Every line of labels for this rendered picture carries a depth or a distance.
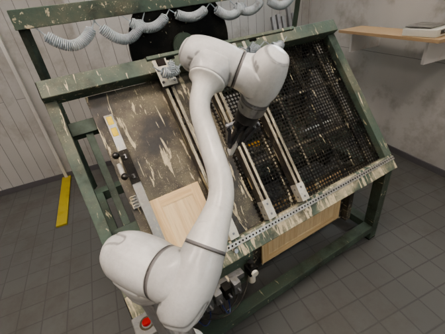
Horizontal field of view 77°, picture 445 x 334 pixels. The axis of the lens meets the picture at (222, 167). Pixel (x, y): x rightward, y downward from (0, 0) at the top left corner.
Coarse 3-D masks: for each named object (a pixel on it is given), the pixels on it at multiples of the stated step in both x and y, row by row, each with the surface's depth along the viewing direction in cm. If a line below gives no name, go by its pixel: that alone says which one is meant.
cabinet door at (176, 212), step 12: (180, 192) 166; (192, 192) 169; (156, 204) 160; (168, 204) 162; (180, 204) 165; (192, 204) 167; (204, 204) 170; (156, 216) 159; (168, 216) 161; (180, 216) 164; (192, 216) 166; (168, 228) 160; (180, 228) 162; (168, 240) 158; (180, 240) 161
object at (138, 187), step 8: (112, 136) 157; (120, 136) 159; (120, 144) 158; (136, 184) 157; (136, 192) 156; (144, 192) 157; (144, 200) 156; (144, 208) 155; (144, 216) 158; (152, 216) 156; (152, 224) 155; (152, 232) 154; (160, 232) 156
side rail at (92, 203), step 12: (48, 108) 148; (60, 120) 149; (60, 132) 148; (72, 144) 149; (72, 156) 147; (72, 168) 146; (84, 168) 148; (84, 180) 147; (84, 192) 146; (96, 204) 147; (96, 216) 146; (96, 228) 144; (108, 228) 146
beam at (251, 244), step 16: (352, 176) 209; (368, 176) 214; (320, 192) 197; (336, 192) 201; (352, 192) 206; (288, 208) 189; (320, 208) 194; (288, 224) 183; (256, 240) 173; (240, 256) 167; (128, 304) 142
